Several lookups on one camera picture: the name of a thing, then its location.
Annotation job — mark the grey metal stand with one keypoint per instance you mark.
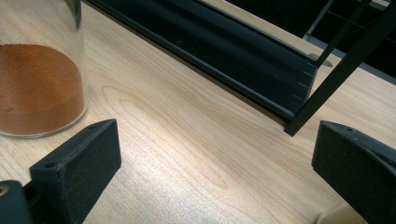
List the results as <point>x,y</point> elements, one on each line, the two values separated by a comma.
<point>373,67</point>

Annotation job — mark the glass jar with red powder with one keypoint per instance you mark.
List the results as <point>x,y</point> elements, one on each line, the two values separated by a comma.
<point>37,87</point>

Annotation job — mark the black two-tier metal rack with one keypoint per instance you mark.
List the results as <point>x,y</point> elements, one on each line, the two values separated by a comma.
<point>236,53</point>

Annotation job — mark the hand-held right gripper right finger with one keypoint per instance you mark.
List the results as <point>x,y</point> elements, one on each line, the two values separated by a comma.
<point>358,174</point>

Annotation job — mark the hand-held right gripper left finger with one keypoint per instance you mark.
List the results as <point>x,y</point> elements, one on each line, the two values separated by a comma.
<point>81,165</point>

